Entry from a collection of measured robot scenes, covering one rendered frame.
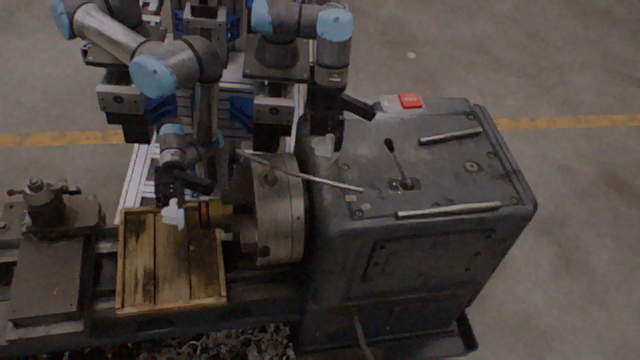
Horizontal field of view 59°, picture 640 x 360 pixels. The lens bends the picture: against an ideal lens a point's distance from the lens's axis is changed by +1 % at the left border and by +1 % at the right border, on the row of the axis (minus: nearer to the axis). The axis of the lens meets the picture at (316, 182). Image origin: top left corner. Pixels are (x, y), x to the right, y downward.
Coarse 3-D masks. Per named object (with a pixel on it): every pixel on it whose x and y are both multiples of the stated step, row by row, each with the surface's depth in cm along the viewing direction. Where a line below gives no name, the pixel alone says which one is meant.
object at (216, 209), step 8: (208, 200) 152; (216, 200) 153; (200, 208) 151; (208, 208) 151; (216, 208) 151; (224, 208) 152; (232, 208) 153; (200, 216) 150; (208, 216) 151; (216, 216) 151; (200, 224) 151; (208, 224) 152; (216, 224) 152
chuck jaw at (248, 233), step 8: (224, 216) 152; (232, 216) 152; (240, 216) 152; (248, 216) 152; (224, 224) 150; (232, 224) 150; (240, 224) 150; (248, 224) 150; (232, 232) 149; (240, 232) 148; (248, 232) 148; (240, 240) 149; (248, 240) 146; (256, 240) 146; (248, 248) 147; (256, 248) 148; (264, 248) 146
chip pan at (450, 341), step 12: (456, 336) 199; (336, 348) 191; (372, 348) 192; (384, 348) 193; (396, 348) 193; (408, 348) 194; (420, 348) 194; (432, 348) 195; (444, 348) 195; (456, 348) 196; (468, 348) 196
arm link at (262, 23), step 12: (264, 0) 123; (276, 0) 123; (288, 0) 124; (252, 12) 123; (264, 12) 122; (276, 12) 122; (288, 12) 123; (300, 12) 123; (252, 24) 124; (264, 24) 123; (276, 24) 123; (288, 24) 123; (288, 36) 126
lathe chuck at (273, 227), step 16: (256, 176) 144; (256, 192) 142; (272, 192) 143; (288, 192) 144; (256, 208) 142; (272, 208) 142; (288, 208) 143; (256, 224) 144; (272, 224) 143; (288, 224) 144; (272, 240) 144; (288, 240) 145; (256, 256) 150; (272, 256) 148; (288, 256) 150
